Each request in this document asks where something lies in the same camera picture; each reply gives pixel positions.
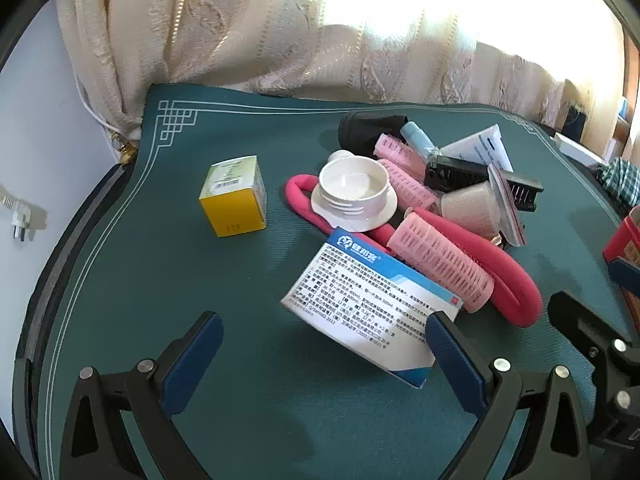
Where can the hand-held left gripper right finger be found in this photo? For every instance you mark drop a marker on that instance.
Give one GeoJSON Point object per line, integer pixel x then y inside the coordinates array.
{"type": "Point", "coordinates": [452, 360]}

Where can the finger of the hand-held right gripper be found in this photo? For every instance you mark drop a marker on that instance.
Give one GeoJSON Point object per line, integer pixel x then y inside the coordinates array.
{"type": "Point", "coordinates": [575, 312]}
{"type": "Point", "coordinates": [626, 275]}

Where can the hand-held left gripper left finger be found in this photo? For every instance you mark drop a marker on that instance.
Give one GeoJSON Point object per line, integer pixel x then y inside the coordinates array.
{"type": "Point", "coordinates": [192, 365]}

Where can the red storage box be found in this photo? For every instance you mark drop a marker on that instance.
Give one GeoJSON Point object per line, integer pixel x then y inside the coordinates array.
{"type": "Point", "coordinates": [625, 240]}

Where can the pink foam curling rod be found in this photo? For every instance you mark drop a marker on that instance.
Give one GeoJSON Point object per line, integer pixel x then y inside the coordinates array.
{"type": "Point", "coordinates": [515, 290]}

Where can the pink hair roller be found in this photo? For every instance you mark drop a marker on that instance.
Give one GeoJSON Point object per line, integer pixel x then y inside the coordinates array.
{"type": "Point", "coordinates": [440, 260]}
{"type": "Point", "coordinates": [405, 185]}
{"type": "Point", "coordinates": [395, 147]}

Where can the gold lipstick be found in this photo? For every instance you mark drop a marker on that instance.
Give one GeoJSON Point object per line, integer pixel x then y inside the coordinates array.
{"type": "Point", "coordinates": [496, 239]}

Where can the blue white medicine box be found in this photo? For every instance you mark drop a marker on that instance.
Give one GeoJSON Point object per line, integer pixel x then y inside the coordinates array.
{"type": "Point", "coordinates": [350, 300]}

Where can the yellow green small box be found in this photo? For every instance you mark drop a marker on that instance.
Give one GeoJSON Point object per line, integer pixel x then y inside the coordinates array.
{"type": "Point", "coordinates": [232, 210]}

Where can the black comb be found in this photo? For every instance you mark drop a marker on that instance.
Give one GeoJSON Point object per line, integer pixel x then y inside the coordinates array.
{"type": "Point", "coordinates": [460, 170]}

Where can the white cream tube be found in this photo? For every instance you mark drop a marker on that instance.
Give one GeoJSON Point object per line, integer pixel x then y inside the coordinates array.
{"type": "Point", "coordinates": [480, 147]}

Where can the white jar lid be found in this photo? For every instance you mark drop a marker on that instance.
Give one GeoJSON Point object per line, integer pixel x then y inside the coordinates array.
{"type": "Point", "coordinates": [350, 185]}

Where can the small blue bottle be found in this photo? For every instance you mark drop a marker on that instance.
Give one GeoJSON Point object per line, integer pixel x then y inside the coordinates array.
{"type": "Point", "coordinates": [417, 137]}

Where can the black desktop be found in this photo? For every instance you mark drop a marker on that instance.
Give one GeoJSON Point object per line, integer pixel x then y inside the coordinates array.
{"type": "Point", "coordinates": [75, 232]}

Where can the plaid cloth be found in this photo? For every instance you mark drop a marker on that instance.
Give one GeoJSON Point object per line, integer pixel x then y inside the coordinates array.
{"type": "Point", "coordinates": [622, 177]}

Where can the white power strip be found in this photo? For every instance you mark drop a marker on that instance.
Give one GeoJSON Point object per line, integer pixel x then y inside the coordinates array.
{"type": "Point", "coordinates": [575, 147]}

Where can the dark pen holder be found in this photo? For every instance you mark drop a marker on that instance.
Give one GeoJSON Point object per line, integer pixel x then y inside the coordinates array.
{"type": "Point", "coordinates": [575, 117]}

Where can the gold curtain ornament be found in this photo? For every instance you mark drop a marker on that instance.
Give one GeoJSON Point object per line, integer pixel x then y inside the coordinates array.
{"type": "Point", "coordinates": [127, 152]}

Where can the black pouch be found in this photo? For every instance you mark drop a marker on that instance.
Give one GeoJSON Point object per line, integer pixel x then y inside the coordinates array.
{"type": "Point", "coordinates": [360, 130]}

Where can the cream patterned curtain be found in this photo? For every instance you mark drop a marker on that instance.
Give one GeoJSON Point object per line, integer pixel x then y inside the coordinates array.
{"type": "Point", "coordinates": [250, 25]}

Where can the wooden window frame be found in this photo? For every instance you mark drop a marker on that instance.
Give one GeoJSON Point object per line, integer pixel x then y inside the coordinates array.
{"type": "Point", "coordinates": [632, 85]}

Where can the white wall plug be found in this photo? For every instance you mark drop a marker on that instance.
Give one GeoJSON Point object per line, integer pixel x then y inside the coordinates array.
{"type": "Point", "coordinates": [20, 220]}

